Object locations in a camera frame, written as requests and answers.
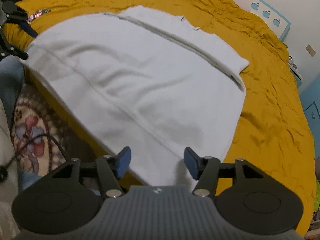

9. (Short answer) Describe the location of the black cable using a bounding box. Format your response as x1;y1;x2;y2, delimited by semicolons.
0;133;72;183

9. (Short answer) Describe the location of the white sweatshirt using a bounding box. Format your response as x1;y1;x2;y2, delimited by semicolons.
25;6;249;189

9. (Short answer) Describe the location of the floral patterned blanket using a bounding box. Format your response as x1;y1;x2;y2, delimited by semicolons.
10;82;83;178

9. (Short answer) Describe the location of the mustard yellow bedspread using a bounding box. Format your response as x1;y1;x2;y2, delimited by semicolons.
4;0;316;236

